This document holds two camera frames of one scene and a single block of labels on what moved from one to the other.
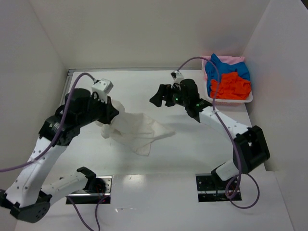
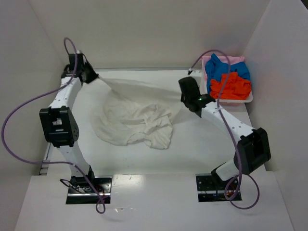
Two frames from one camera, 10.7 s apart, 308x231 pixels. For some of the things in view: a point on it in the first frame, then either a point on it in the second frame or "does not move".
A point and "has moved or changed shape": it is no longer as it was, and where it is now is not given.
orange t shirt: [231, 86] does not move
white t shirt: [135, 130] has moved or changed shape
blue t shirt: [211, 71] does not move
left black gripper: [109, 110] → [90, 75]
